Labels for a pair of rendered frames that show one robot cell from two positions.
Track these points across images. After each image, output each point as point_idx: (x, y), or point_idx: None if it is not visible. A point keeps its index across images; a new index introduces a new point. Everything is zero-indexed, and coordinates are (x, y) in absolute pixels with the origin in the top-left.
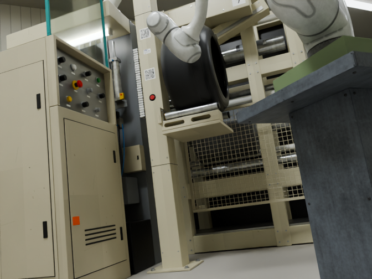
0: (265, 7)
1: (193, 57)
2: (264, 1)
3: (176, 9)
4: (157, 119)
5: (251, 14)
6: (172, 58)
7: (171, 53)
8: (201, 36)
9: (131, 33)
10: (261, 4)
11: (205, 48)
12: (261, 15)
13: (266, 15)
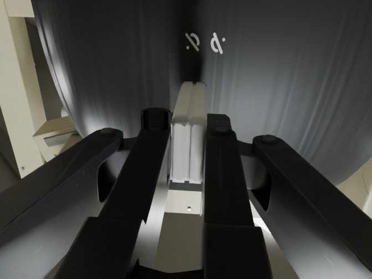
0: (39, 139)
1: None
2: (42, 153)
3: (254, 216)
4: None
5: (71, 136)
6: (352, 15)
7: (346, 74)
8: (83, 125)
9: None
10: (50, 149)
11: (46, 29)
12: (56, 125)
13: (51, 121)
